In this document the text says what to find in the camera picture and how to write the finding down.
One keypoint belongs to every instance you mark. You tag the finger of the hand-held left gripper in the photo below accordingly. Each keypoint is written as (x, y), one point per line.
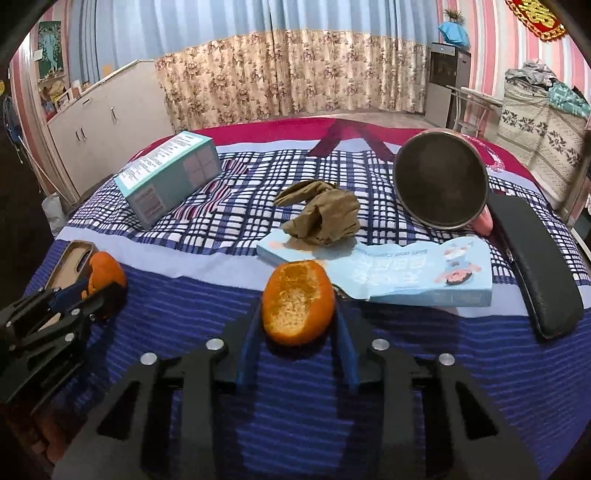
(69, 291)
(55, 350)

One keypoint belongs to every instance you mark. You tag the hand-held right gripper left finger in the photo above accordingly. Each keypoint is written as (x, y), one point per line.
(249, 341)

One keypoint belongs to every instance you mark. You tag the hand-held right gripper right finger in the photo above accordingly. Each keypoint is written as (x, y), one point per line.
(347, 350)

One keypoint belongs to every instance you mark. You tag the small orange peel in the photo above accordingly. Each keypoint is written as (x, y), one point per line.
(107, 274)

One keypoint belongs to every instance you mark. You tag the large orange peel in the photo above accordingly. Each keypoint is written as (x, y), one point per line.
(298, 304)

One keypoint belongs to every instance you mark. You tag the white plastic bag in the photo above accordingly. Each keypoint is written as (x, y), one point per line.
(53, 210)

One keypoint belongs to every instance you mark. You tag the flat light blue box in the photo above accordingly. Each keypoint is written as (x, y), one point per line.
(406, 277)

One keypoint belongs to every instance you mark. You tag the brown stocking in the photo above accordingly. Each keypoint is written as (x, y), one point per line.
(323, 214)

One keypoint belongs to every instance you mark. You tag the teal cardboard box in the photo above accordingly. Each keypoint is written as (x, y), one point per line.
(171, 175)

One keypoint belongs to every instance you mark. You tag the white cabinet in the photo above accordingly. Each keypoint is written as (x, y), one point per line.
(106, 124)

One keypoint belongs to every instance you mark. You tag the pink mug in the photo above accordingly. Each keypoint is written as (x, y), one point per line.
(441, 180)

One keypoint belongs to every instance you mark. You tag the black leather case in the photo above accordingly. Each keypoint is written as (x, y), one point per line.
(535, 272)

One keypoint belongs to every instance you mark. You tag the blue floral curtain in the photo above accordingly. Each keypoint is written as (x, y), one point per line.
(277, 69)

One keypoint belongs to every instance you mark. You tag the grey water dispenser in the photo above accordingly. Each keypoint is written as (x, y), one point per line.
(443, 78)

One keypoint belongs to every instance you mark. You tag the cloth covered cabinet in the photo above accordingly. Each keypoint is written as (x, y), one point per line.
(535, 129)

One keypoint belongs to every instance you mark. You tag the pile of folded clothes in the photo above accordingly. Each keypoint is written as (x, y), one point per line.
(545, 81)

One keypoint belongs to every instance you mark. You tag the green wall picture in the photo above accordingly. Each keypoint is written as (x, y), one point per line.
(48, 48)

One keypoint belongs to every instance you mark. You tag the red gold wall ornament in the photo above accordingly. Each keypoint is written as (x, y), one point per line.
(535, 16)

